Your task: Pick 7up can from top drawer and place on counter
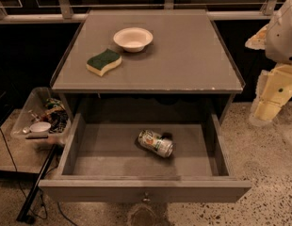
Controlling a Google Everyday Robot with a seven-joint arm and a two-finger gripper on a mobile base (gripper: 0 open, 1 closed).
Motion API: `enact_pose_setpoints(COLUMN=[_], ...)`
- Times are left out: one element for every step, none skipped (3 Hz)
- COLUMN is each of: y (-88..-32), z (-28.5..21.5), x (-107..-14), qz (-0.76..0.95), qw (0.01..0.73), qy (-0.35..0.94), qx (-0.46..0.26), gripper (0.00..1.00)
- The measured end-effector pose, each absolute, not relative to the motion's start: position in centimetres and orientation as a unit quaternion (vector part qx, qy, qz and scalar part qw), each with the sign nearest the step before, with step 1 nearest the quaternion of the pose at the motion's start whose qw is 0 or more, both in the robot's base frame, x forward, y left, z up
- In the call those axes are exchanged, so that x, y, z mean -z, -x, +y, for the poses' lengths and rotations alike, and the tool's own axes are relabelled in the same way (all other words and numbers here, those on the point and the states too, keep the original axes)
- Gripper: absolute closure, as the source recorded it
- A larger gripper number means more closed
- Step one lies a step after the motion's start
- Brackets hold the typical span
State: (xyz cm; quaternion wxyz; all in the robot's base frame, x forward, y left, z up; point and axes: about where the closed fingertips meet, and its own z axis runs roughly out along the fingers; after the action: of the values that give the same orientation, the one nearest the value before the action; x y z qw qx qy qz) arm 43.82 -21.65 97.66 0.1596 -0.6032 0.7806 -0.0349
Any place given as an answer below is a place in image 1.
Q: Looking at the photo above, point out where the metal drawer knob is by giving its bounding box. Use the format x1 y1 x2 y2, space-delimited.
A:
141 192 151 203

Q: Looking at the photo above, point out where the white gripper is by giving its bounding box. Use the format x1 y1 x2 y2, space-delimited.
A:
245 25 292 126

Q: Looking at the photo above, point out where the green and yellow sponge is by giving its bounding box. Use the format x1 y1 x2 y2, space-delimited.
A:
87 49 122 76

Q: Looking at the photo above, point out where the black cable on floor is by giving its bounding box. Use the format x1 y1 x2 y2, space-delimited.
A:
0 127 78 226

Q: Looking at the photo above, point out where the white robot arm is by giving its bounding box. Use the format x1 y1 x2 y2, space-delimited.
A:
245 0 292 126

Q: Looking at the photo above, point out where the crushed 7up can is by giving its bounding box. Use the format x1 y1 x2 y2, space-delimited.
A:
138 130 173 158

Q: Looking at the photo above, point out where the metal railing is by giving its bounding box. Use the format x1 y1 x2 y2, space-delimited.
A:
0 0 292 25

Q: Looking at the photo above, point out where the grey cabinet with counter top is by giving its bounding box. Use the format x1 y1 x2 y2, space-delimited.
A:
51 9 244 119

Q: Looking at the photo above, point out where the open grey top drawer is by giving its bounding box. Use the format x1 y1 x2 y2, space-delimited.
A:
40 110 251 202

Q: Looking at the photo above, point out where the black table leg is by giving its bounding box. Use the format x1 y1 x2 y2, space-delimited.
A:
16 145 57 224

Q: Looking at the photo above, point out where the clear plastic bin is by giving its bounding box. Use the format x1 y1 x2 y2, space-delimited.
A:
10 88 71 150

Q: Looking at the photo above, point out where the small white bowl in bin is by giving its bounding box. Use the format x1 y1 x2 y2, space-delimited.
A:
29 121 51 133

